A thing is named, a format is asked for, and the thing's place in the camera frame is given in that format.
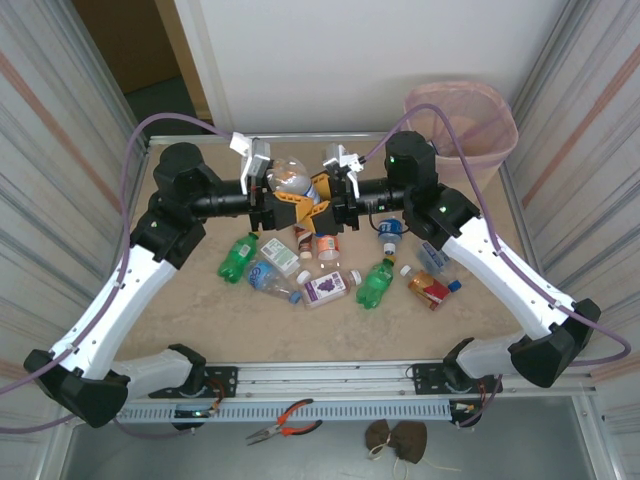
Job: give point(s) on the pepsi label bottle blue cap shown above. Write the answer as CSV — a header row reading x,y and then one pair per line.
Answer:
x,y
297,181

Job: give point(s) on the orange label orange cap bottle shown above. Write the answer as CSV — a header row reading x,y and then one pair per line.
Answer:
x,y
328,246

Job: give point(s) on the blue label white cap bottle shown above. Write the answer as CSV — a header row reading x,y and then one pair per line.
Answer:
x,y
389,231

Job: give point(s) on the light blue label bottle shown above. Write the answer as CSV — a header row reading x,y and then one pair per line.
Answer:
x,y
260,275

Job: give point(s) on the green plastic bottle yellow cap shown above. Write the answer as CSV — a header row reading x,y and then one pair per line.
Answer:
x,y
375,287
235,260

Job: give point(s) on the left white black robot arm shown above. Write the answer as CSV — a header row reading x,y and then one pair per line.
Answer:
x,y
135,290

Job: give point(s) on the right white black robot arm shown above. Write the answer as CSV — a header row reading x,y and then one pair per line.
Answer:
x,y
500,272

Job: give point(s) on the pink trash bin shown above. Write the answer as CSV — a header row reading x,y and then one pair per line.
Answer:
x,y
495,115

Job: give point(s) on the brown label plastic bottle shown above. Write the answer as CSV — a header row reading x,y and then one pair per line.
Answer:
x,y
303,245

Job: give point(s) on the white green label bottle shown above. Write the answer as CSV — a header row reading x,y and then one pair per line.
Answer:
x,y
277,254

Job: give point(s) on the purple grape label bottle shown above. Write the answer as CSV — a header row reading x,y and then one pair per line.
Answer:
x,y
327,290

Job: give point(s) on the tan wooden door jamb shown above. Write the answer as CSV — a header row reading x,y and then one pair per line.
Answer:
x,y
182,55

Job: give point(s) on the red yellow label bottle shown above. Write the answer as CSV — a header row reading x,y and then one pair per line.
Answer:
x,y
430,292

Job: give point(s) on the brown door panel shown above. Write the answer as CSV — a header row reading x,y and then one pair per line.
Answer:
x,y
125,40

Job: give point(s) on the brown cloth pouch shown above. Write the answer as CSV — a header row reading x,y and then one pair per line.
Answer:
x,y
407,440

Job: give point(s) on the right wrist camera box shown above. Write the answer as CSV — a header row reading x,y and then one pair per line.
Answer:
x,y
342,162

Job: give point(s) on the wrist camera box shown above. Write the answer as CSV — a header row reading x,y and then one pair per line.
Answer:
x,y
342,162
257,157

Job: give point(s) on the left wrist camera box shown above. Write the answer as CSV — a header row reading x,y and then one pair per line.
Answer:
x,y
257,157

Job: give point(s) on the aluminium table edge rail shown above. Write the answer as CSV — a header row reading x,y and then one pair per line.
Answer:
x,y
300,136

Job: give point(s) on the white door frame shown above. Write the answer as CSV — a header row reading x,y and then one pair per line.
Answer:
x,y
200,60

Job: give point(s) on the aluminium frame post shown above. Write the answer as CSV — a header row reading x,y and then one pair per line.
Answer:
x,y
547,50
97,65

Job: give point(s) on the long aluminium mounting rail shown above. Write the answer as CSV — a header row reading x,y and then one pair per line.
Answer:
x,y
325,375

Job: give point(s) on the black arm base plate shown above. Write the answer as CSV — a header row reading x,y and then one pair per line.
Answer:
x,y
225,380
425,372

